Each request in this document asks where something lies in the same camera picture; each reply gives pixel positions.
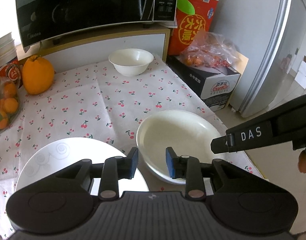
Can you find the bag of small oranges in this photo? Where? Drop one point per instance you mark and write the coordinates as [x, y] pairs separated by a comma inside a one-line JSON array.
[[209, 50]]

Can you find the white gold trimmed cabinet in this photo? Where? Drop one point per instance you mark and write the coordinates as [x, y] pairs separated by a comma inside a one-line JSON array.
[[92, 46]]

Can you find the red gift box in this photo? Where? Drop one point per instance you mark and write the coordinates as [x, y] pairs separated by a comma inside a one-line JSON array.
[[188, 25]]

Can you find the cherry print tablecloth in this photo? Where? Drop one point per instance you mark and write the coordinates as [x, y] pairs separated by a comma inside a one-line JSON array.
[[92, 101]]

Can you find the large orange on table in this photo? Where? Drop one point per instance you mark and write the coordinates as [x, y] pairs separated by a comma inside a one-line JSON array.
[[38, 75]]

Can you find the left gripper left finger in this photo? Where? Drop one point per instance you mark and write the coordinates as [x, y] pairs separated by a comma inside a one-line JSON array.
[[113, 170]]

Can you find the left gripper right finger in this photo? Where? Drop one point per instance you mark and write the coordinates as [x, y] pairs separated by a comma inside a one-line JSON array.
[[193, 172]]

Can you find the black white cardboard box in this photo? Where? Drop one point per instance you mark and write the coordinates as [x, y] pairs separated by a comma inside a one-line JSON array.
[[213, 86]]

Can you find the stack of paper cups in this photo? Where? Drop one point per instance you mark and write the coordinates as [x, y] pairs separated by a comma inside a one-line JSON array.
[[9, 64]]

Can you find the black microwave oven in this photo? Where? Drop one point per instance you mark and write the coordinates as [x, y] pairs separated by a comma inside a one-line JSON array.
[[40, 20]]

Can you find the cream bowl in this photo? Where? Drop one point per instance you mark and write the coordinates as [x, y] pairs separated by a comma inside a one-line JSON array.
[[131, 62], [186, 132]]

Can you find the glass jar of tangerines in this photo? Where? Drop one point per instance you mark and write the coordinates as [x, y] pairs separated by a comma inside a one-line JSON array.
[[9, 102]]

